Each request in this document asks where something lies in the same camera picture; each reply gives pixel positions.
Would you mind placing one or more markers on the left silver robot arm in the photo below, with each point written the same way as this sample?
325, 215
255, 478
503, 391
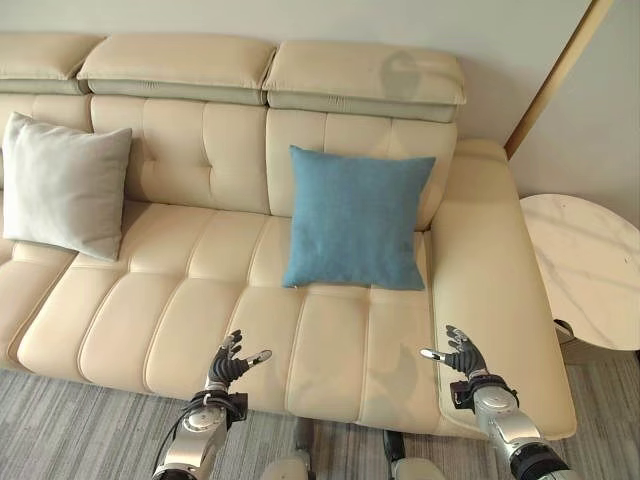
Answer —
200, 430

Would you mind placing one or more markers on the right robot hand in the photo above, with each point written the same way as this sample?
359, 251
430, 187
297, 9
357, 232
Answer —
462, 352

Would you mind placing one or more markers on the light grey square cushion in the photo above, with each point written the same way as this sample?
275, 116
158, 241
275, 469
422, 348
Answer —
65, 190

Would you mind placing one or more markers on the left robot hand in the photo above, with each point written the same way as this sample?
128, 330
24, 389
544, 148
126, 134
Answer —
228, 365

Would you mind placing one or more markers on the cream leather sofa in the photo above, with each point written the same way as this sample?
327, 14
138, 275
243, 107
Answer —
210, 270

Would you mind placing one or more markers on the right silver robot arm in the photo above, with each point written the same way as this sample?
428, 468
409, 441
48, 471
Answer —
505, 425

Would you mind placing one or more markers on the blue square cushion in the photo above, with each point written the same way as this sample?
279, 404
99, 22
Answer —
353, 220

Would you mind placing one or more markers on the round white marble side table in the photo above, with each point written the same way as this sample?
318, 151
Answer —
580, 260

